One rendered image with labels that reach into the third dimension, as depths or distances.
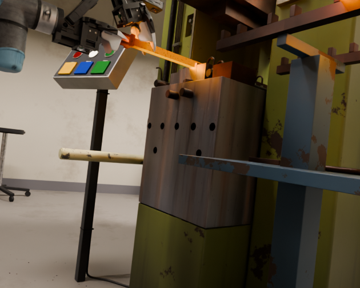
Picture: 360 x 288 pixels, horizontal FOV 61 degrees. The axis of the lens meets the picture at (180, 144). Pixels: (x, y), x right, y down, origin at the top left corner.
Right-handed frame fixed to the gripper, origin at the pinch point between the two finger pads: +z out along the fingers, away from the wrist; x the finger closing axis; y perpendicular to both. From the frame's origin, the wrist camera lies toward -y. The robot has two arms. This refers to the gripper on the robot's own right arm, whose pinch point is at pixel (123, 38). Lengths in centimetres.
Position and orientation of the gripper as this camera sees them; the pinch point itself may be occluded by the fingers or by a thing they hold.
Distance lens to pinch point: 99.3
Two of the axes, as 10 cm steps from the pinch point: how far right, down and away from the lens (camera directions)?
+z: 7.8, 1.1, 6.2
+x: 6.2, 0.5, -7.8
